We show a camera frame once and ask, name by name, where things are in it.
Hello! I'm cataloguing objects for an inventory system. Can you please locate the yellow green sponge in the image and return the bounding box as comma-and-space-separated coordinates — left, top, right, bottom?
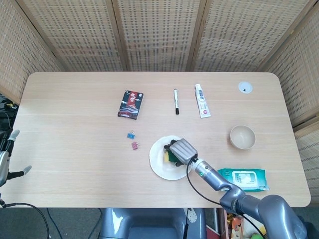
163, 148, 178, 166

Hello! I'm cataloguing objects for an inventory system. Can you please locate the white paper plate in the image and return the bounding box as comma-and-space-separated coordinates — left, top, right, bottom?
149, 135, 194, 181

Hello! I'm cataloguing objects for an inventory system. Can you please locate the black red card box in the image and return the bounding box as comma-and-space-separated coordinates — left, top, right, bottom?
117, 90, 145, 121

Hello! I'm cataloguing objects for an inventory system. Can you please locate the white black marker pen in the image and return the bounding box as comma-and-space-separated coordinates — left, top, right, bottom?
173, 88, 181, 116

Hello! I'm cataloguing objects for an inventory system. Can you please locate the woven folding screen panel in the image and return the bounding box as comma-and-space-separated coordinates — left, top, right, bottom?
191, 0, 315, 73
15, 0, 128, 73
259, 4, 319, 128
111, 0, 208, 73
0, 0, 64, 105

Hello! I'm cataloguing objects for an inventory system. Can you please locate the black floor cable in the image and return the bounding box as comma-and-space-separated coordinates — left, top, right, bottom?
0, 199, 51, 239

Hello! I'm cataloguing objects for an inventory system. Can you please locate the beige bowl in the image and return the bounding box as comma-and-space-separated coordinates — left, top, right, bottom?
229, 124, 257, 151

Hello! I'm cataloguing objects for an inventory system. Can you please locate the grey robot torso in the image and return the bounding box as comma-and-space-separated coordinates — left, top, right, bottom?
99, 207, 208, 239

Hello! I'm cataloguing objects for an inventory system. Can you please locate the green wet wipes pack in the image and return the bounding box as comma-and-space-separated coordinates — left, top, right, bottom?
217, 168, 271, 193

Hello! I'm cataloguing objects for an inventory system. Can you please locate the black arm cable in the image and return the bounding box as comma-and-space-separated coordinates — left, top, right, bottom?
185, 156, 266, 239

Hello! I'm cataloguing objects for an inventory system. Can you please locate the white toothpaste tube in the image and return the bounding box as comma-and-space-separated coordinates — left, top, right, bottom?
194, 83, 212, 119

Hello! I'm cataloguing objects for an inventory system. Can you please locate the red box under table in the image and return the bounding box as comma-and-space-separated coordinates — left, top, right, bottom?
216, 208, 251, 239

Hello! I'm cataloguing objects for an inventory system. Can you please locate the white round cable grommet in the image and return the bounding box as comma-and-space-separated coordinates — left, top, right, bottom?
238, 81, 254, 94

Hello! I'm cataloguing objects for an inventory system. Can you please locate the black equipment clutter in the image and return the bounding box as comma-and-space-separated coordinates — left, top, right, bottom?
0, 94, 18, 136

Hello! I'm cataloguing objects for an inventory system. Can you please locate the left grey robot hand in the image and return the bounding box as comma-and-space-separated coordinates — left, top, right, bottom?
0, 129, 32, 187

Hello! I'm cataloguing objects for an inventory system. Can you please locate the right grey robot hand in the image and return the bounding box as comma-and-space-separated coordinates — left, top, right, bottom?
163, 138, 199, 168

